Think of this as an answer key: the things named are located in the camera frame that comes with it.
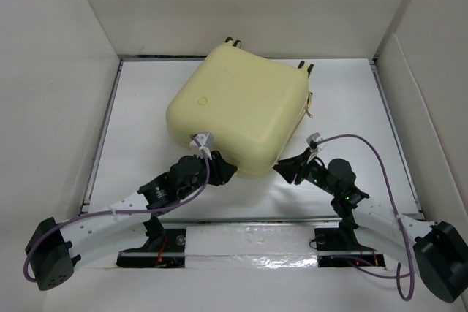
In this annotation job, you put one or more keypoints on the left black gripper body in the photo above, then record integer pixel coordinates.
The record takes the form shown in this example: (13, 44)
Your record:
(202, 174)

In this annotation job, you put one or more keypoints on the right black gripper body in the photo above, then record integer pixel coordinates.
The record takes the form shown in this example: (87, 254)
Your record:
(311, 171)

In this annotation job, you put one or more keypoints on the yellow hard-shell suitcase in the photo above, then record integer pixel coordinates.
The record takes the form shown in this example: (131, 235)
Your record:
(251, 105)

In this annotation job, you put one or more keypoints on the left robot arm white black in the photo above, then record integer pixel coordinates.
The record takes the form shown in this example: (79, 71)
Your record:
(57, 249)

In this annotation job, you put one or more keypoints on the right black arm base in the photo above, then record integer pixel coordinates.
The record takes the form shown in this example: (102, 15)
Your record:
(337, 248)

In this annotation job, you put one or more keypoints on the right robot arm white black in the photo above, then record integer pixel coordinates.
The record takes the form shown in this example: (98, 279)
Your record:
(434, 250)

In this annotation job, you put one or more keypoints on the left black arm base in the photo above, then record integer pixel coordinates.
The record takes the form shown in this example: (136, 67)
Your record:
(170, 254)

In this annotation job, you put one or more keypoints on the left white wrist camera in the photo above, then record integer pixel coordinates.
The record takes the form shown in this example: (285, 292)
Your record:
(200, 143)

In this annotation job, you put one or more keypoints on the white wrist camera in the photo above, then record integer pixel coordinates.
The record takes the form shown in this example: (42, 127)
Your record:
(313, 142)
(200, 143)

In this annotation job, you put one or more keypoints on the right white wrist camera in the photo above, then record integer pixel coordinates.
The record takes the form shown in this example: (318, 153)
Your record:
(313, 142)

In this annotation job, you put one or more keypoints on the silver aluminium rail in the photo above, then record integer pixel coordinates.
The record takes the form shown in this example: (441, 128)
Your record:
(324, 220)

